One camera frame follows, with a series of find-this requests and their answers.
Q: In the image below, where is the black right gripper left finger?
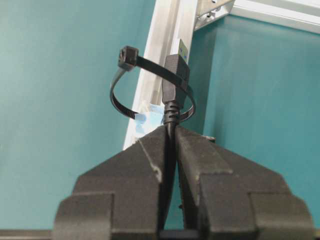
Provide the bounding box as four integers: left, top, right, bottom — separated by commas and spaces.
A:
52, 126, 167, 240

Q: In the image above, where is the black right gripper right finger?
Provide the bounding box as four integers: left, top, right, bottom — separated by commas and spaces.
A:
175, 126, 315, 240

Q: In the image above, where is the black USB cable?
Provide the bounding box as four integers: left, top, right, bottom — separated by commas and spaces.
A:
156, 38, 191, 231

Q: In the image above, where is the black cable tie loop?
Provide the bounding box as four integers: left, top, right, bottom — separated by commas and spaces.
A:
109, 46, 196, 124

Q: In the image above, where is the aluminium frame far rail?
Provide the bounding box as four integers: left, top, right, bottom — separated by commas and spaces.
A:
122, 0, 201, 151

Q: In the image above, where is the metal corner bracket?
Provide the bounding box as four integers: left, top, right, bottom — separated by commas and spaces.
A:
194, 0, 235, 31

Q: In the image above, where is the aluminium frame side rail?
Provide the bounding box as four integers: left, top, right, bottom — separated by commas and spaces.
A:
230, 0, 320, 34

